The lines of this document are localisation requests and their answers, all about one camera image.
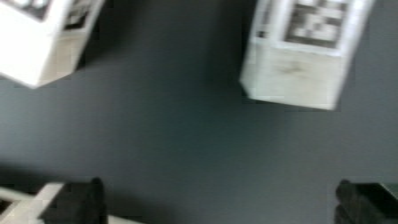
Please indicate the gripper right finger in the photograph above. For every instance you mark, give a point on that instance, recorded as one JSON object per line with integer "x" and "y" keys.
{"x": 367, "y": 203}

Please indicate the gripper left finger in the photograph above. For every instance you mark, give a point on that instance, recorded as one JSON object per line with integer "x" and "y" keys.
{"x": 77, "y": 206}

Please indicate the white square tabletop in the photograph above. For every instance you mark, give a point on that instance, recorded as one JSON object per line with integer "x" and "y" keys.
{"x": 22, "y": 206}

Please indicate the white table leg far left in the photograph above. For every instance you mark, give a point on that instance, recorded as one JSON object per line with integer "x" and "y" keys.
{"x": 303, "y": 41}

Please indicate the white table leg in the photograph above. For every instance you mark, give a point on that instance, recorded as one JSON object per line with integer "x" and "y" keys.
{"x": 45, "y": 31}
{"x": 303, "y": 41}

